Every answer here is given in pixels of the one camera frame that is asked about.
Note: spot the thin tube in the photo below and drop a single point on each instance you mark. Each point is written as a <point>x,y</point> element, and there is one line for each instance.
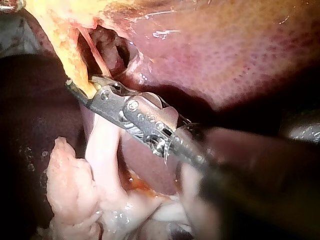
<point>96,55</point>
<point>72,57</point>

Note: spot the gallbladder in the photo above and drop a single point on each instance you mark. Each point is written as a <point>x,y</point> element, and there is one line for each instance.
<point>65,11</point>

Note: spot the dark right arm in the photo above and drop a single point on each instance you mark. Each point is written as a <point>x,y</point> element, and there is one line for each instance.
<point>250,190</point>

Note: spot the right arm instrument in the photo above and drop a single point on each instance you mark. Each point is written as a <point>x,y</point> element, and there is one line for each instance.
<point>140,112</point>

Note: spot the left arm instrument jaw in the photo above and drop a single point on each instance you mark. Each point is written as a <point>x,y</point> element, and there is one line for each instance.
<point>8,5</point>

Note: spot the pale fatty tissue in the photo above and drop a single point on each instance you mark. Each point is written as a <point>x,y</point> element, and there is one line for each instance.
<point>72,175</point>

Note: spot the dark red liver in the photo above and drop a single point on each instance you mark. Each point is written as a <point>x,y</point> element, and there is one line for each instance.
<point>225,65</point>

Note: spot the right arm instrument jaw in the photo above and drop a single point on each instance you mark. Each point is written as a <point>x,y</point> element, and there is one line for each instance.
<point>105,80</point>
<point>80,95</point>

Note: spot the white clip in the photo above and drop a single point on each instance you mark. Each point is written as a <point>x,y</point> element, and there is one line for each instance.
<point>69,81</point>

